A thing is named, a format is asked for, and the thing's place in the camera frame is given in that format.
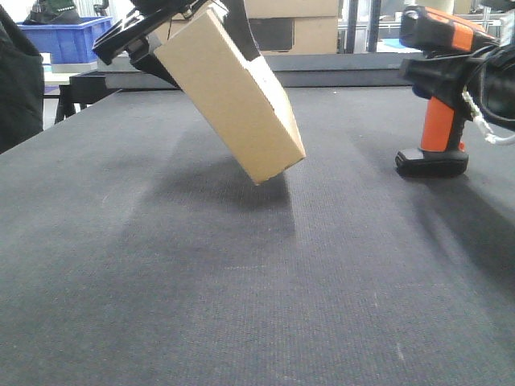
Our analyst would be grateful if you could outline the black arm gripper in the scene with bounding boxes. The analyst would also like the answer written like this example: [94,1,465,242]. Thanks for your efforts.
[400,44,514,130]

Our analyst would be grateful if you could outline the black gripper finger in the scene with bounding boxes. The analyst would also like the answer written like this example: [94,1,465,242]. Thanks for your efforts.
[93,0,207,64]
[222,0,261,61]

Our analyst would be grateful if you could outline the orange black barcode scanner gun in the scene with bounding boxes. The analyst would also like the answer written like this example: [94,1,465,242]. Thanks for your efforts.
[395,5,498,178]

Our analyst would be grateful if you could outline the brown cardboard package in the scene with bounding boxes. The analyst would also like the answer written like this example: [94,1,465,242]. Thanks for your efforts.
[154,3,306,184]

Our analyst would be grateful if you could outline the large cardboard box background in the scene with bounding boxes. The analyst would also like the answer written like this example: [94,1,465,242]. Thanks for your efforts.
[245,0,340,55]

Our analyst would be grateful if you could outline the blue crate in background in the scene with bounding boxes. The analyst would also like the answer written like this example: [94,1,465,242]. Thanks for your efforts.
[18,16,112,64]

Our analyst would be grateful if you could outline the person in black clothing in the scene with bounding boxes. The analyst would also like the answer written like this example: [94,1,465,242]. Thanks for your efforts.
[1,9,44,152]

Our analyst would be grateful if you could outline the metal shelving in background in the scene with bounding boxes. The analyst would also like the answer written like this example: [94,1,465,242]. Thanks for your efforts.
[337,1,514,54]

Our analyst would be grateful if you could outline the white cable on gripper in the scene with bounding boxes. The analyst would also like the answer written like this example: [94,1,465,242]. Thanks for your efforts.
[460,89,515,146]

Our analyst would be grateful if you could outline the dark conveyor end rail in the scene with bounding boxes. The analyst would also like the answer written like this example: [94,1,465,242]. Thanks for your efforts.
[70,52,422,90]

